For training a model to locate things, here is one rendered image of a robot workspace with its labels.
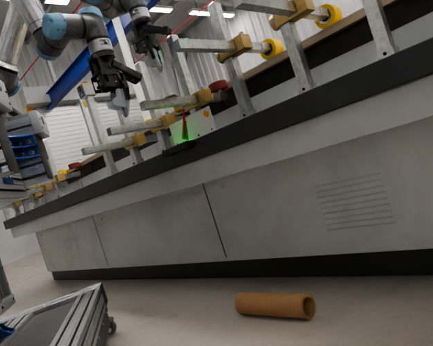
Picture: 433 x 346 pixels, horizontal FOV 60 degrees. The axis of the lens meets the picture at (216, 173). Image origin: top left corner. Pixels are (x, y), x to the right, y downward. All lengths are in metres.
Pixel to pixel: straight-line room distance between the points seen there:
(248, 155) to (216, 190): 0.48
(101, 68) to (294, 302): 0.98
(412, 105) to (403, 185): 0.35
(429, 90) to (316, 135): 0.34
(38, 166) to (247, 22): 9.43
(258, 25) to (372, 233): 9.28
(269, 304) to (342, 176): 0.53
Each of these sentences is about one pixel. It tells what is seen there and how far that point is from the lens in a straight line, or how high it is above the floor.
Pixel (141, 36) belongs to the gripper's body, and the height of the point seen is 1.14.
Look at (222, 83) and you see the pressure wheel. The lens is 1.58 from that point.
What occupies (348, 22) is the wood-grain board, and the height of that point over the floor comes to 0.88.
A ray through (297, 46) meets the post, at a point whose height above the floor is 0.84.
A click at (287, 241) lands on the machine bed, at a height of 0.17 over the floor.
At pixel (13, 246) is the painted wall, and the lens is 9.30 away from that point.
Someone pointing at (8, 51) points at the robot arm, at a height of 1.29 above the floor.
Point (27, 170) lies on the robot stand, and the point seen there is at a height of 0.78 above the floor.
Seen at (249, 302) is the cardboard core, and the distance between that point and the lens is 1.44.
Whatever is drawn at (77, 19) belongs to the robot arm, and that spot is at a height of 1.13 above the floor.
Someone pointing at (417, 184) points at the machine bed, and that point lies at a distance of 1.36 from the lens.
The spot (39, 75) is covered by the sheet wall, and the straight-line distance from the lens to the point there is 10.42.
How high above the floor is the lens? 0.56
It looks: level
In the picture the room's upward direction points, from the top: 18 degrees counter-clockwise
